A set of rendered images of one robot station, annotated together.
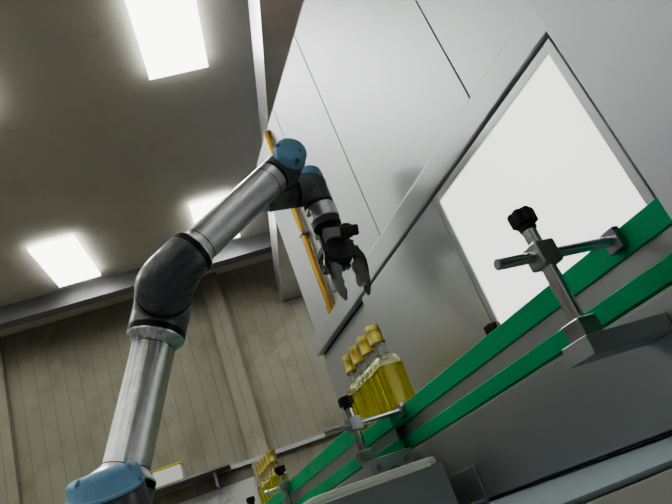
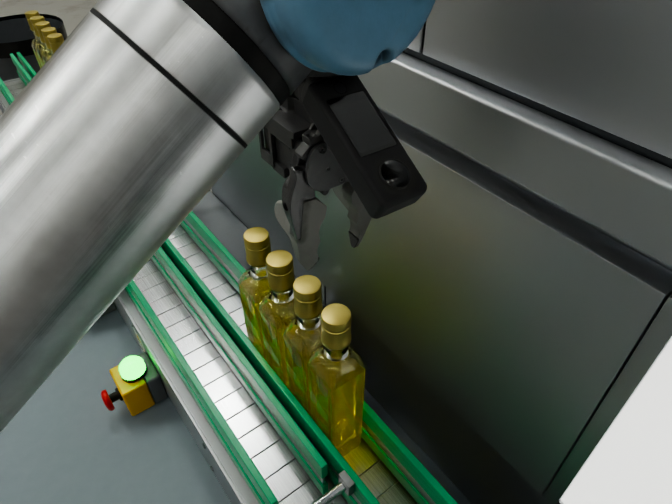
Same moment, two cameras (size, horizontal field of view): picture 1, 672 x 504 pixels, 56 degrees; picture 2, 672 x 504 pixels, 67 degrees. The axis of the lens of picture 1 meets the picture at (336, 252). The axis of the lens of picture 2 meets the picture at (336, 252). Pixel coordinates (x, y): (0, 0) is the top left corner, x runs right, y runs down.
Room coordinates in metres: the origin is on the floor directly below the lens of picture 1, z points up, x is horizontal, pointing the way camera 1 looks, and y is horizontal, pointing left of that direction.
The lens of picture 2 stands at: (0.97, 0.06, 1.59)
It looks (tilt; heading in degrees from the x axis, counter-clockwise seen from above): 42 degrees down; 349
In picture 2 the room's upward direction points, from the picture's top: straight up
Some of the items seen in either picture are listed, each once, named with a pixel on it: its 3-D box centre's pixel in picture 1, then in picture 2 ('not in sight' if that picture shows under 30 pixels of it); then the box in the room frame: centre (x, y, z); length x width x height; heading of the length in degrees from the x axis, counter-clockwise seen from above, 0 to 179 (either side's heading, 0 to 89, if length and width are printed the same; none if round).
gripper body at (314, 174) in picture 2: (333, 245); (316, 111); (1.37, 0.00, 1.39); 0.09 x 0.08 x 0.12; 25
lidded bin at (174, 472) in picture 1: (169, 476); not in sight; (9.10, 3.40, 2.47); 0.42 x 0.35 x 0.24; 102
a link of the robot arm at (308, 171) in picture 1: (311, 189); not in sight; (1.36, 0.00, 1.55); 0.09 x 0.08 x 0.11; 116
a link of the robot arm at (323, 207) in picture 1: (322, 216); not in sight; (1.36, 0.00, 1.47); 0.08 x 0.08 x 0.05
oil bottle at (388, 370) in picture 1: (400, 401); (336, 400); (1.35, -0.01, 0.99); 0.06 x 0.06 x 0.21; 25
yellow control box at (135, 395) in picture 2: not in sight; (138, 384); (1.57, 0.32, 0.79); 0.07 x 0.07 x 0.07; 26
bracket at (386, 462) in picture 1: (393, 473); not in sight; (1.22, 0.05, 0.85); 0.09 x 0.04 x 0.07; 116
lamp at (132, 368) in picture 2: not in sight; (132, 367); (1.57, 0.31, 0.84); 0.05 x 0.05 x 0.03
